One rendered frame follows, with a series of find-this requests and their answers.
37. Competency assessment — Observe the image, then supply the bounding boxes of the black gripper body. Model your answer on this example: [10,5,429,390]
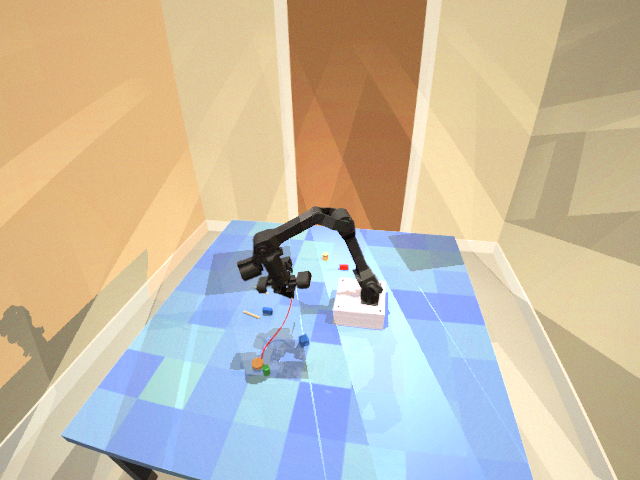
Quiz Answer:
[257,262,312,294]

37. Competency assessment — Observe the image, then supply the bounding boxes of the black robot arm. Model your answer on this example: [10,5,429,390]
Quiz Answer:
[237,206,383,306]

